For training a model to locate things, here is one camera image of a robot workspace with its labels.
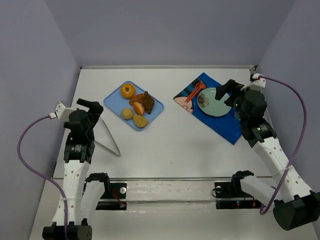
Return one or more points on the pale green flower plate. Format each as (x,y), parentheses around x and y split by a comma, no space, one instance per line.
(209,105)

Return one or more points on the orange bread roll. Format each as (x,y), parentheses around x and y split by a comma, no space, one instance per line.
(138,108)

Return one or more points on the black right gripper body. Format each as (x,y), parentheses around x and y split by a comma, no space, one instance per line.
(231,89)

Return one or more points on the orange brown flat bread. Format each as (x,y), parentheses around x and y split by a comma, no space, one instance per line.
(136,98)

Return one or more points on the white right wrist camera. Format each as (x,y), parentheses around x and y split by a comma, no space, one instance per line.
(257,83)

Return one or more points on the orange plastic fork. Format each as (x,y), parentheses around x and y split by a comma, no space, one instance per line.
(199,86)

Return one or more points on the small tan round bun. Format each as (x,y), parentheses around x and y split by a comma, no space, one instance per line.
(127,113)

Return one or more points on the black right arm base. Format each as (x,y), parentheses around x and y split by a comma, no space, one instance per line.
(227,198)

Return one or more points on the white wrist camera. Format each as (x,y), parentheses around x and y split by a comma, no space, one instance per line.
(257,83)
(62,112)

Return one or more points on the dark brown croissant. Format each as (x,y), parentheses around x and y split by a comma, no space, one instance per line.
(148,102)

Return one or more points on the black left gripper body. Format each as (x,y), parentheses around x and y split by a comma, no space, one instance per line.
(93,110)

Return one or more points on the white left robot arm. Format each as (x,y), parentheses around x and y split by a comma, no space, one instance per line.
(81,191)

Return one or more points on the seeded tan bread slice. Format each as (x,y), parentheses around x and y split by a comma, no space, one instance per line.
(140,121)

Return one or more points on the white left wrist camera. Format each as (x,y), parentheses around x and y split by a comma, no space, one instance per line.
(62,112)

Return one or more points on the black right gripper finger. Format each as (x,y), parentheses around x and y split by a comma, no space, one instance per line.
(230,87)
(233,100)

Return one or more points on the metal kitchen tongs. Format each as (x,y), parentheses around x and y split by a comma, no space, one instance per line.
(105,139)

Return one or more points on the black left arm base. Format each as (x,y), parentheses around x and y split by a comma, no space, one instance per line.
(112,195)

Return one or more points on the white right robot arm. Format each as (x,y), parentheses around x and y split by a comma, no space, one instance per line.
(293,202)

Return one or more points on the blue cartoon placemat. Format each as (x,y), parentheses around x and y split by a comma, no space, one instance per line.
(226,126)

